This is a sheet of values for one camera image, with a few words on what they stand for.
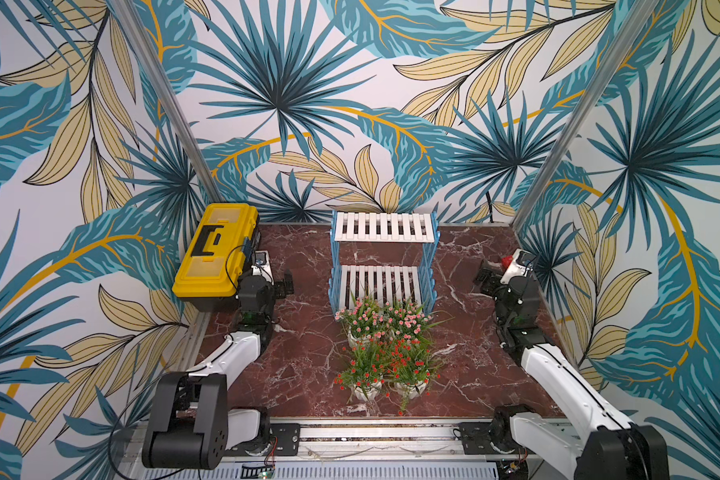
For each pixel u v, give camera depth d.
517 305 0.59
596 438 0.42
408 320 0.78
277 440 0.72
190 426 0.41
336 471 0.70
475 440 0.74
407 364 0.70
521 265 0.67
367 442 0.75
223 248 0.91
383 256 1.08
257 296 0.63
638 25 0.70
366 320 0.78
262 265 0.73
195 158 0.98
